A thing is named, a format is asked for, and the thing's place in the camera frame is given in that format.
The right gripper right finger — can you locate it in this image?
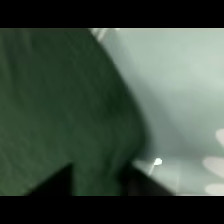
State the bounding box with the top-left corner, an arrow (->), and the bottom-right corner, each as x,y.
120,160 -> 176,197

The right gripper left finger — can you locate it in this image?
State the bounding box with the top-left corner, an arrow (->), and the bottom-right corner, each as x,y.
27,162 -> 74,197

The dark green garment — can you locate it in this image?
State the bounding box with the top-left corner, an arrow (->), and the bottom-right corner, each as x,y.
0,27 -> 155,197

